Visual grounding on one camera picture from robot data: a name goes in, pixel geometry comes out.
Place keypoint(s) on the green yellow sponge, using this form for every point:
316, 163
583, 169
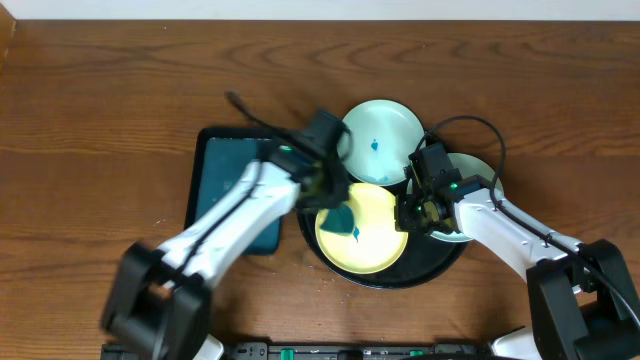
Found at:
339, 221

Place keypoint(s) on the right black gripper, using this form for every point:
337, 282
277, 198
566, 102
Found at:
405, 222

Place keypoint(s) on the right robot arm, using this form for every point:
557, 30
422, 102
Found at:
582, 299

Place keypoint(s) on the light blue plate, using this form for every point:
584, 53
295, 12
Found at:
383, 134
468, 166

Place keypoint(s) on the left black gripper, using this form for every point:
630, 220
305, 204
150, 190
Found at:
326, 195

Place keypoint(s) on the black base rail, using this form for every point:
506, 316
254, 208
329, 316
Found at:
263, 351

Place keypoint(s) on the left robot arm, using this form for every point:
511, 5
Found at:
160, 301

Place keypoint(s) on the light blue plate top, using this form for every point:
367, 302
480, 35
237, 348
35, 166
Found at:
383, 134

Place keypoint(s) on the yellow plate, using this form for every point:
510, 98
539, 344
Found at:
374, 244

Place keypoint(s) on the round black tray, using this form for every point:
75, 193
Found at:
423, 259

